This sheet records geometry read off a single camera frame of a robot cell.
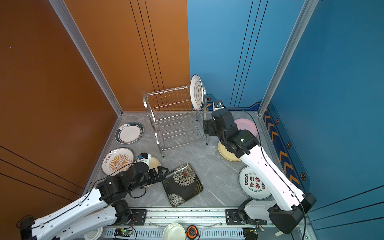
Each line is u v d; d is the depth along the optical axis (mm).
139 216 740
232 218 725
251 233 700
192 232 669
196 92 849
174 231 699
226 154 942
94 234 633
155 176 644
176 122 1087
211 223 725
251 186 828
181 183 835
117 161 937
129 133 1079
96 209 479
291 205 370
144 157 673
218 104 569
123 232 708
